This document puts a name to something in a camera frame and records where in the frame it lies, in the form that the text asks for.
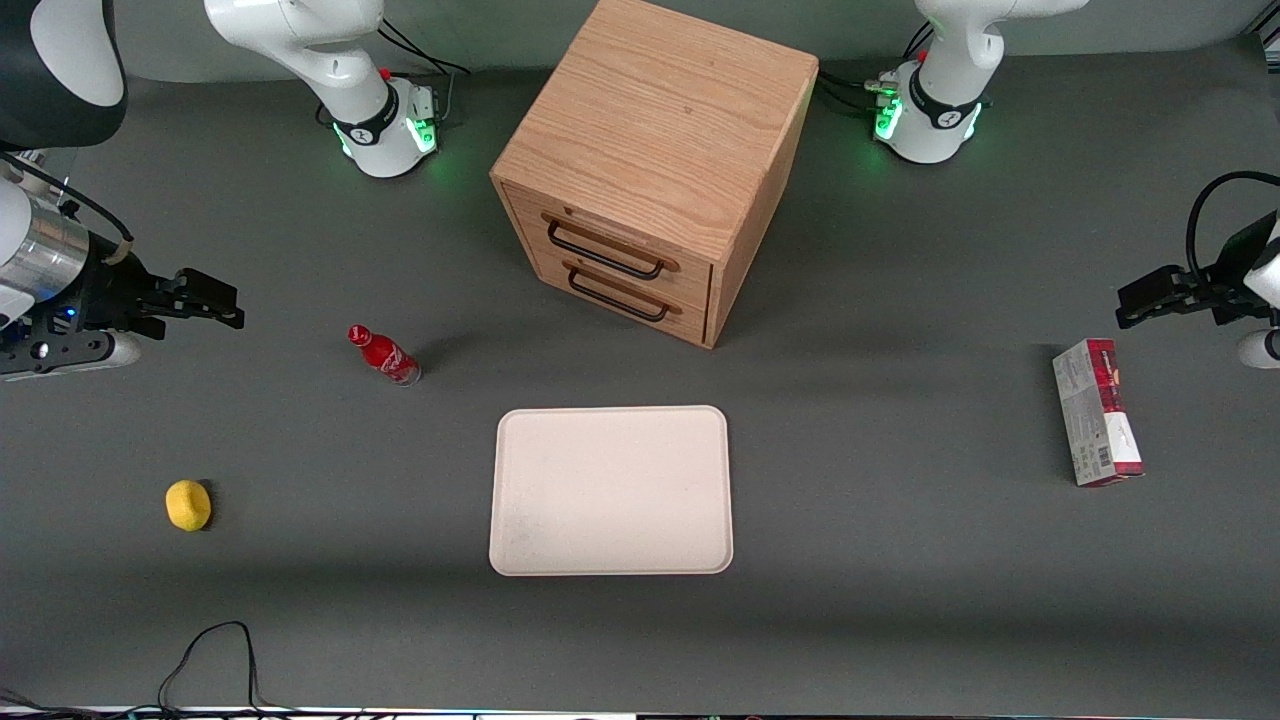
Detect black base cables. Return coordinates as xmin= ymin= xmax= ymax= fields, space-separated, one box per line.
xmin=814 ymin=20 xmax=937 ymax=117
xmin=378 ymin=14 xmax=472 ymax=127

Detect black left base cables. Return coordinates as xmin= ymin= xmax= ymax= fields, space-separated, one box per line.
xmin=814 ymin=20 xmax=937 ymax=117

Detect oak wooden drawer cabinet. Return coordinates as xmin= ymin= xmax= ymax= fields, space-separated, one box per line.
xmin=489 ymin=0 xmax=821 ymax=350

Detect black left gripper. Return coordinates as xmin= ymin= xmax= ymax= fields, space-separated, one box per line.
xmin=1116 ymin=211 xmax=1279 ymax=330

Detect beige plastic tray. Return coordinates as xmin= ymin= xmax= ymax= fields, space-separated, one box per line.
xmin=488 ymin=404 xmax=735 ymax=578

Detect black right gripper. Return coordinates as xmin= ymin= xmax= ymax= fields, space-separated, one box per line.
xmin=52 ymin=240 xmax=246 ymax=341

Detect red soda bottle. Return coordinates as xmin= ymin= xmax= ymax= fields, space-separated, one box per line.
xmin=347 ymin=323 xmax=423 ymax=387

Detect wooden drawer with shelf interior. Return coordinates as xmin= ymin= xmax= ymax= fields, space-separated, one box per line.
xmin=503 ymin=183 xmax=715 ymax=313

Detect yellow lemon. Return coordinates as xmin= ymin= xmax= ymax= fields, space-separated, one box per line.
xmin=165 ymin=479 xmax=213 ymax=532

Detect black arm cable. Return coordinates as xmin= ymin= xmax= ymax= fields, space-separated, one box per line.
xmin=1186 ymin=171 xmax=1280 ymax=286
xmin=0 ymin=150 xmax=134 ymax=266

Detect black right base cables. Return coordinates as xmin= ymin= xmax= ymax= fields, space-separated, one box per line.
xmin=378 ymin=14 xmax=472 ymax=127

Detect grey and red carton box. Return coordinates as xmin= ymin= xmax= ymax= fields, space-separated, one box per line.
xmin=1052 ymin=338 xmax=1145 ymax=488

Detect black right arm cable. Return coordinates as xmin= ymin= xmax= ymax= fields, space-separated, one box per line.
xmin=0 ymin=150 xmax=134 ymax=266

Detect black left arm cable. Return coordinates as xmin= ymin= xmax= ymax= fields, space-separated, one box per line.
xmin=1186 ymin=171 xmax=1280 ymax=286

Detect thin black floor cable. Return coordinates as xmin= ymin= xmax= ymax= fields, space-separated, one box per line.
xmin=155 ymin=620 xmax=269 ymax=717

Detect black metal drawer handle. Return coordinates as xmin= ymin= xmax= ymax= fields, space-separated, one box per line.
xmin=544 ymin=214 xmax=682 ymax=282
xmin=562 ymin=258 xmax=684 ymax=324

